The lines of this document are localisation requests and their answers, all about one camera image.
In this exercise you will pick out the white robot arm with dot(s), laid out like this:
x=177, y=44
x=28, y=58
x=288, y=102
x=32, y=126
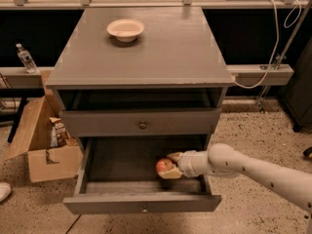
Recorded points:
x=223, y=160

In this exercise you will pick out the closed grey drawer with knob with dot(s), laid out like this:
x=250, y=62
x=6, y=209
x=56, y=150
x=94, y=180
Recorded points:
x=121, y=123

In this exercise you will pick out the metal stand pole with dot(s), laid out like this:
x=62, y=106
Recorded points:
x=266, y=88

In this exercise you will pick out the clear plastic water bottle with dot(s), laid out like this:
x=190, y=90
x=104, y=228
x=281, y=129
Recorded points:
x=26, y=58

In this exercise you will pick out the dark cabinet at right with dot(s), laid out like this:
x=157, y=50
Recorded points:
x=297, y=96

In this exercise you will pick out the black table leg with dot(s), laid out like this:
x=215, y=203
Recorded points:
x=22, y=104

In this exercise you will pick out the white shoe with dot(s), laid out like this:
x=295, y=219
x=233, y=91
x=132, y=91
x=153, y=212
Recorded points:
x=5, y=190

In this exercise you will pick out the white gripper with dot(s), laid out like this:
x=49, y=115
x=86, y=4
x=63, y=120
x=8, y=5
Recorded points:
x=186, y=163

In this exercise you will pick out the white paper bowl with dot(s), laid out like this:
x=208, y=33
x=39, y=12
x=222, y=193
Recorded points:
x=125, y=30

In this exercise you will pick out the open cardboard box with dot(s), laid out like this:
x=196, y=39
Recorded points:
x=34, y=138

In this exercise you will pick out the red apple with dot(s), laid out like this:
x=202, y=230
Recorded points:
x=163, y=165

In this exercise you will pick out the open grey lower drawer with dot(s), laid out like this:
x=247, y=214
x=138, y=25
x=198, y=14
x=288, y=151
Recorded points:
x=118, y=176

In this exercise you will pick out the grey wooden drawer cabinet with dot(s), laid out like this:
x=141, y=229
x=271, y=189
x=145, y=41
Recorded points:
x=174, y=64

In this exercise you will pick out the brown snack bag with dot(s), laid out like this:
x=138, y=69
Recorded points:
x=59, y=134

